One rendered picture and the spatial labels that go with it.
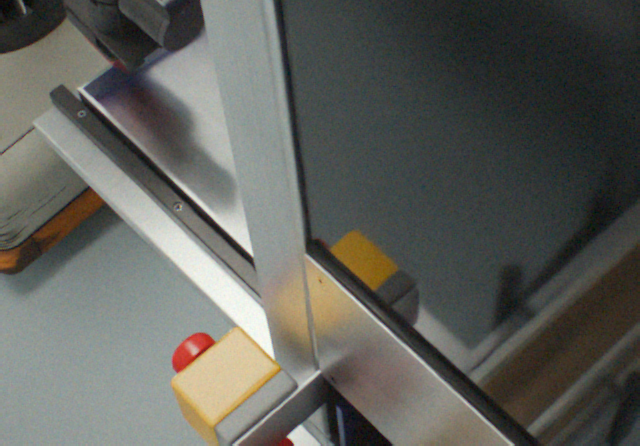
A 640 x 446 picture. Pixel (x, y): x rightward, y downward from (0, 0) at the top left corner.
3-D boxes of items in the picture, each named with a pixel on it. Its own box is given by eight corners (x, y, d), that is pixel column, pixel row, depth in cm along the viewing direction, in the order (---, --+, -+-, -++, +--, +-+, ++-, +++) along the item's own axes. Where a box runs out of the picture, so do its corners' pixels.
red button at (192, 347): (237, 371, 105) (231, 350, 102) (199, 403, 104) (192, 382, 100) (207, 341, 107) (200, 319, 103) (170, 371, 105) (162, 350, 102)
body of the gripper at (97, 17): (130, 76, 122) (121, 33, 116) (63, 10, 125) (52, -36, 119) (182, 38, 124) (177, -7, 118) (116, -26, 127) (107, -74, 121)
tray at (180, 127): (503, 156, 126) (505, 135, 123) (306, 322, 118) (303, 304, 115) (274, -28, 140) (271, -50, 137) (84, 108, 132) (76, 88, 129)
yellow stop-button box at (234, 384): (305, 419, 104) (299, 382, 98) (238, 478, 102) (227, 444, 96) (244, 358, 108) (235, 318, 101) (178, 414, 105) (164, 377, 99)
